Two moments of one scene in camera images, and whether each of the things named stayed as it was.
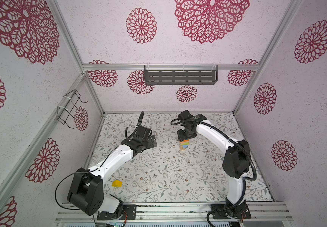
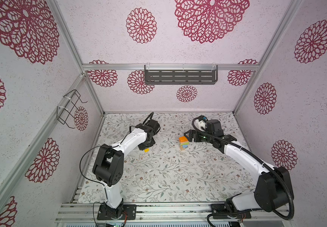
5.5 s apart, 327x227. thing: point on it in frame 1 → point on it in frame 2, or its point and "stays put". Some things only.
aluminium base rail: x=179 y=213 stays put
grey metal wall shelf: x=178 y=74 stays put
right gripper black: x=181 y=137 → x=196 y=133
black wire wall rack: x=66 y=109 stays put
